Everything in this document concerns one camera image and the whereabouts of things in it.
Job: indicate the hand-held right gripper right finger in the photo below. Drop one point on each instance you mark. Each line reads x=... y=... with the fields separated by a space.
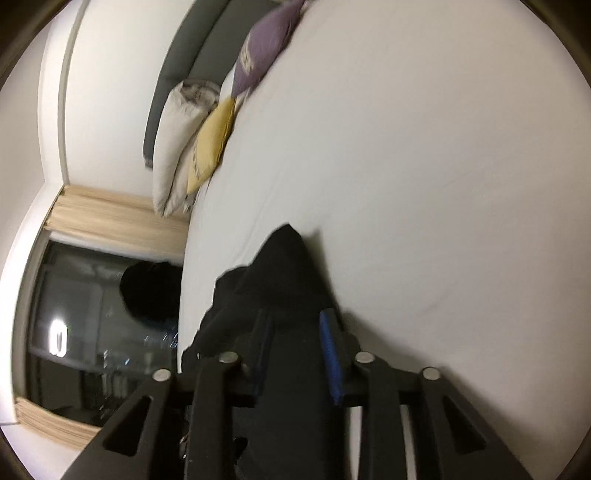
x=330 y=355

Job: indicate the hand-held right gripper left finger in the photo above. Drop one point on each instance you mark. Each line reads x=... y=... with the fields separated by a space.
x=262 y=344

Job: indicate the black pants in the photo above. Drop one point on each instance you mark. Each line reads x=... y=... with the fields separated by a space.
x=277 y=277

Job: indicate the dark garment on chair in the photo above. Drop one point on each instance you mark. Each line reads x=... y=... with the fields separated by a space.
x=147 y=295

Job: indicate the white bed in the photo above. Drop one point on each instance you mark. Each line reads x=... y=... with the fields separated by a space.
x=415 y=184

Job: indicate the beige curtain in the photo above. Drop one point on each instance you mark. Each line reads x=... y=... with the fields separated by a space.
x=51 y=424
x=115 y=217

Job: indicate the large window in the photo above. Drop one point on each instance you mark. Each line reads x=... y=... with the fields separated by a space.
x=69 y=300

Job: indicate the yellow cushion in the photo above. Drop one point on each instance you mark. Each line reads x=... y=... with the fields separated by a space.
x=207 y=147

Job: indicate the stacked beige pillows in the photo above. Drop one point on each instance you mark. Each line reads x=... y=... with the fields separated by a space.
x=173 y=138

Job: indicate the purple cushion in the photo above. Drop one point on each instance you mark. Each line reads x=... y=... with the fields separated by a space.
x=268 y=37

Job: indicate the grey padded headboard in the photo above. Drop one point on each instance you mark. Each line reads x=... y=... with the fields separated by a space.
x=184 y=46

